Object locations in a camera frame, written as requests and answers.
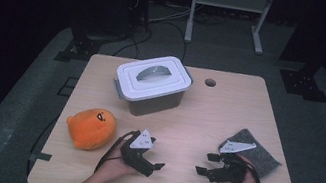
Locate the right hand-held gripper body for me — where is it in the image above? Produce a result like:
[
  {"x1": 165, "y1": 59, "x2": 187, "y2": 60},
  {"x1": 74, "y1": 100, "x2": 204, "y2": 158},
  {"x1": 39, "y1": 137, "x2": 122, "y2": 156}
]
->
[{"x1": 205, "y1": 135, "x2": 258, "y2": 183}]

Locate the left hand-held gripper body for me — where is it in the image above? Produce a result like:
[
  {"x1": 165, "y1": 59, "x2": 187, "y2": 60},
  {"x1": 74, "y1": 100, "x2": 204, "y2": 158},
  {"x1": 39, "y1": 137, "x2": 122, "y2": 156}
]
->
[{"x1": 115, "y1": 124, "x2": 162, "y2": 179}]

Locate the grey fluffy cloth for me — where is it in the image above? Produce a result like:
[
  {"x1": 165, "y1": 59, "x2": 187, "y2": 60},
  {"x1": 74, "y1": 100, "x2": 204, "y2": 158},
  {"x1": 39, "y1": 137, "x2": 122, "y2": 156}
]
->
[{"x1": 213, "y1": 124, "x2": 288, "y2": 182}]

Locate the translucent grey storage box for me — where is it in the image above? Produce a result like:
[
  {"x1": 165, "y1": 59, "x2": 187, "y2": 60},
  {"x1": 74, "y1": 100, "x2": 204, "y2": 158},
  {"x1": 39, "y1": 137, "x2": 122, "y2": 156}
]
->
[{"x1": 108, "y1": 57, "x2": 196, "y2": 126}]

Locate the orange plush toy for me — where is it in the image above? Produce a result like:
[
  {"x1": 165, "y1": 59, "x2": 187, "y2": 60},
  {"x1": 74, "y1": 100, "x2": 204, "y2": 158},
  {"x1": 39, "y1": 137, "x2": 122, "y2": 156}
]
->
[{"x1": 61, "y1": 102, "x2": 121, "y2": 157}]

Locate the white lid with grey handle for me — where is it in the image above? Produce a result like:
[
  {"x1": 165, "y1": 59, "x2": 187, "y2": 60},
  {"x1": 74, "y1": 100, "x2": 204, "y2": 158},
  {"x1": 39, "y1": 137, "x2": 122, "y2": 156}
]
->
[{"x1": 111, "y1": 47, "x2": 197, "y2": 112}]

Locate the person's left hand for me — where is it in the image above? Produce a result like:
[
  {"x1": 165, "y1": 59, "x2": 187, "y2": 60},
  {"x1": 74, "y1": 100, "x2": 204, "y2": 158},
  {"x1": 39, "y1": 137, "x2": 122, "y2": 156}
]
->
[{"x1": 95, "y1": 134, "x2": 145, "y2": 183}]

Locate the black tape strip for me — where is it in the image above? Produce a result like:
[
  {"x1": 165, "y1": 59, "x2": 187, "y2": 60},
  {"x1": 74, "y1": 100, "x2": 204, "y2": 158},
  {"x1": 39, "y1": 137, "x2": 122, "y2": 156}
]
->
[{"x1": 28, "y1": 149, "x2": 53, "y2": 165}]

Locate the black stand base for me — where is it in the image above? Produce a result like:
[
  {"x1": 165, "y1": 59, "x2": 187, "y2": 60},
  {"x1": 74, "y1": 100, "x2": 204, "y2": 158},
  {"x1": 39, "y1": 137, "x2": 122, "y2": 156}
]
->
[
  {"x1": 53, "y1": 24, "x2": 105, "y2": 69},
  {"x1": 275, "y1": 60, "x2": 326, "y2": 104}
]

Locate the white metal stand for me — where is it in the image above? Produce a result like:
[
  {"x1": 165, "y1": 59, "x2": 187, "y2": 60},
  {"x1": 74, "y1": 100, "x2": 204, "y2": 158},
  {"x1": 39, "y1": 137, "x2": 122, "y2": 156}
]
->
[{"x1": 183, "y1": 0, "x2": 277, "y2": 58}]

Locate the right hand-held gripper cable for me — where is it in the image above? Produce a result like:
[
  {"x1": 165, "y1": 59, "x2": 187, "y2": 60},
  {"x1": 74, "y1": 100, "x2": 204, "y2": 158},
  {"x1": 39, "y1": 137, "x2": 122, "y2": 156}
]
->
[{"x1": 237, "y1": 157, "x2": 269, "y2": 183}]

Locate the black cable beside table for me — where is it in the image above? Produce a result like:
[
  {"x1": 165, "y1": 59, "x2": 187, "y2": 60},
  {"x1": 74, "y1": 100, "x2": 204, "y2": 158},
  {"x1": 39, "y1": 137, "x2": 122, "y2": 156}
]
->
[{"x1": 23, "y1": 113, "x2": 59, "y2": 183}]

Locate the black floor cable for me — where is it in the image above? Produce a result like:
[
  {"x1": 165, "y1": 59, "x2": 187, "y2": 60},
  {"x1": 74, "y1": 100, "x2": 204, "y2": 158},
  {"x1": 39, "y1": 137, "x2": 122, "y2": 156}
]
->
[{"x1": 112, "y1": 12, "x2": 192, "y2": 69}]

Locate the bundle of floor cables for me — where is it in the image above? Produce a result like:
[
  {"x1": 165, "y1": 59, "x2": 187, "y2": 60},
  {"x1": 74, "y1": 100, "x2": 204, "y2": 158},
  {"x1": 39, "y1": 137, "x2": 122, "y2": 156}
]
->
[{"x1": 144, "y1": 0, "x2": 230, "y2": 37}]

